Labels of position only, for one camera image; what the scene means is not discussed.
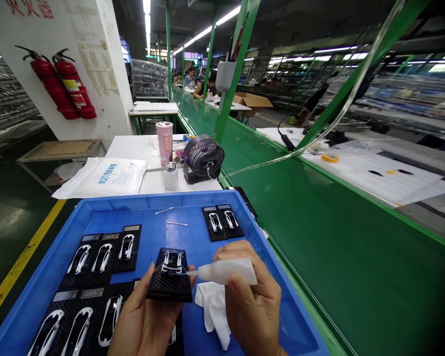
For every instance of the white car model black base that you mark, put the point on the white car model black base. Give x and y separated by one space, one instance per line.
214 223
170 278
230 220

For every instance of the rack of clear trays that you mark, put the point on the rack of clear trays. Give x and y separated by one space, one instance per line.
149 78

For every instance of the blue plastic tray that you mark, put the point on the blue plastic tray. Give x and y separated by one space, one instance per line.
193 237

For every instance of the green metal frame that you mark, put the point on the green metal frame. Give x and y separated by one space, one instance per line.
237 55

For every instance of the purple small items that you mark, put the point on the purple small items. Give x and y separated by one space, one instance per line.
179 150

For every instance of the black flat device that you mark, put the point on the black flat device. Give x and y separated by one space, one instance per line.
246 202

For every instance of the wooden frame stand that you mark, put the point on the wooden frame stand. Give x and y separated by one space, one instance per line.
59 150

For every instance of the white work table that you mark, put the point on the white work table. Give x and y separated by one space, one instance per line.
133 148

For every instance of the grey plastic holder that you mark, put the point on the grey plastic holder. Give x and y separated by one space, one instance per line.
228 76

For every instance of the white foam sheet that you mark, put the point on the white foam sheet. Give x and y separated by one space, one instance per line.
371 185

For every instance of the white cloth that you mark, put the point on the white cloth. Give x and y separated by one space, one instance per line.
215 311

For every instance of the pink drinking bottle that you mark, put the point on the pink drinking bottle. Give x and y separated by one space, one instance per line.
164 142

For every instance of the green-legged table with papers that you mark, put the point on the green-legged table with papers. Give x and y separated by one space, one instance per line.
154 108

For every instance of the white wiper pack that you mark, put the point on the white wiper pack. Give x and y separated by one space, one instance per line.
104 178

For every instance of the small yellow part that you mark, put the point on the small yellow part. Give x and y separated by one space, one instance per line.
391 172

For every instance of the person's left hand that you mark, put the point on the person's left hand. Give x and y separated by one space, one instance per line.
144 322

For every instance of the cotton swab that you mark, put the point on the cotton swab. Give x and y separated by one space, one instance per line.
177 223
164 210

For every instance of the small black curved part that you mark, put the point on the small black curved part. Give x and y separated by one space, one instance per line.
375 173
406 172

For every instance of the batch of car models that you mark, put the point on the batch of car models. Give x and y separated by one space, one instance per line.
89 289

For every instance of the person's right hand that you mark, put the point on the person's right hand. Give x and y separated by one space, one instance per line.
256 311

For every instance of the grey storage shelving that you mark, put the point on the grey storage shelving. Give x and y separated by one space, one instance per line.
7 100

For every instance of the small white dispenser bottle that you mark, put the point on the small white dispenser bottle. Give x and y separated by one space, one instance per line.
171 178

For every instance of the black desk fan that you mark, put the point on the black desk fan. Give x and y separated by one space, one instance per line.
204 155

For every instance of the red fire extinguisher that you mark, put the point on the red fire extinguisher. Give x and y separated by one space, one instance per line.
53 85
74 87

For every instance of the long storage shelving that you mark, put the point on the long storage shelving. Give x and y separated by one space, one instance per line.
393 92

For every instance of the yellow tape roll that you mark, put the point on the yellow tape roll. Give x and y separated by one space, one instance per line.
330 158

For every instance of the green conveyor belt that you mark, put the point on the green conveyor belt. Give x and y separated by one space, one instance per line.
319 252

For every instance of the white squeeze bottle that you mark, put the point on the white squeeze bottle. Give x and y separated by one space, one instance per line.
228 271

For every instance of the cardboard box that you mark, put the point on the cardboard box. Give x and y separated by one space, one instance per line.
254 102

